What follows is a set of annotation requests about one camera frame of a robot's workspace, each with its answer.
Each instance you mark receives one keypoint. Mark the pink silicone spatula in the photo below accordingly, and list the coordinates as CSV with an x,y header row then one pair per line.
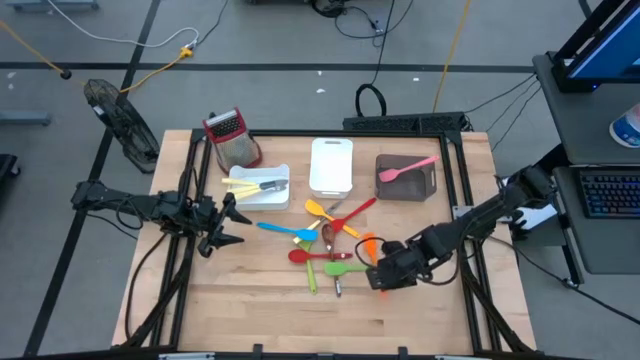
x,y
387,175

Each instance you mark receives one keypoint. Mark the black backlit keyboard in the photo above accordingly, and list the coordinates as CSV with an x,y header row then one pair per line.
x,y
610,195

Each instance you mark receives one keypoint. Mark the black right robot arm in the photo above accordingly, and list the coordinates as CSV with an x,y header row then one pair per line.
x,y
475,218

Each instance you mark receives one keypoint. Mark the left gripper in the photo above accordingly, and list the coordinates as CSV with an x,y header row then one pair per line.
x,y
205,217

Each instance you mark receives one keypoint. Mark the blue silicone spatula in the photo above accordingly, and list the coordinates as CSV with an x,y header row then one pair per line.
x,y
305,234

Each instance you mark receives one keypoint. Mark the white plastic bin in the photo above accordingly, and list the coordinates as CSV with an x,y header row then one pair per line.
x,y
272,202
330,170

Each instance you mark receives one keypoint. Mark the computer monitor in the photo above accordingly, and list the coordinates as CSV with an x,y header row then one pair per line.
x,y
610,50

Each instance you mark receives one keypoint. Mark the grey side desk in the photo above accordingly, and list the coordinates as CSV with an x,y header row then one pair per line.
x,y
575,130

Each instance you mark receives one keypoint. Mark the black chair wheel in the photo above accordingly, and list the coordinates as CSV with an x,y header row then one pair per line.
x,y
7,167

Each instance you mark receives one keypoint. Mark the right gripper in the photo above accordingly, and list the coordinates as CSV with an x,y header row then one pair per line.
x,y
395,270

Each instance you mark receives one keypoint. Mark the black perforated metal box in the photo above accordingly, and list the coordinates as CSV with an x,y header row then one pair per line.
x,y
400,122

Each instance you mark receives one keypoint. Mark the lime green silicone spoon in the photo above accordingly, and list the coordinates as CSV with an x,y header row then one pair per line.
x,y
311,275

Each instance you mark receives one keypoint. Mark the grey metal desk foot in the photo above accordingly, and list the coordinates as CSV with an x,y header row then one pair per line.
x,y
50,5
25,118

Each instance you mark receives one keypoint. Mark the orange silicone spatula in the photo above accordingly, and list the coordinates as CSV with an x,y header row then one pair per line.
x,y
370,247

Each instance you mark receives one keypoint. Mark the black floor fan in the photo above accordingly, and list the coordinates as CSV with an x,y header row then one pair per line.
x,y
125,130

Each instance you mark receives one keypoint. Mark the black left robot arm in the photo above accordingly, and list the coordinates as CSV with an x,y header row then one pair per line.
x,y
140,205

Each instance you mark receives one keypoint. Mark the white blue wipes canister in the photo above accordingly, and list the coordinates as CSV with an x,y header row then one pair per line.
x,y
627,130

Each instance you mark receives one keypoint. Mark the grey translucent plastic bin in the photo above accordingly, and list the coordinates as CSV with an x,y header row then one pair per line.
x,y
410,190

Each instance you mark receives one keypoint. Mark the green silicone spatula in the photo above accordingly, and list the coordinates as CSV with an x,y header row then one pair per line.
x,y
336,269

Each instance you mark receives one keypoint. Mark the red silicone spoon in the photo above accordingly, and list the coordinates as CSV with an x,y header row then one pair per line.
x,y
298,256

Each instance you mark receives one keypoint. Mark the black monitor stand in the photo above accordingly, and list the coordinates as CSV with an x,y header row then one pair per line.
x,y
565,75

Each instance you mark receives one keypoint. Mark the brown wooden spoon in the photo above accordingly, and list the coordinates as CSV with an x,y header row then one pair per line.
x,y
328,234

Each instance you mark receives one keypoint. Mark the yellow silicone spatula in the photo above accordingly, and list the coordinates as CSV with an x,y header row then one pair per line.
x,y
312,206

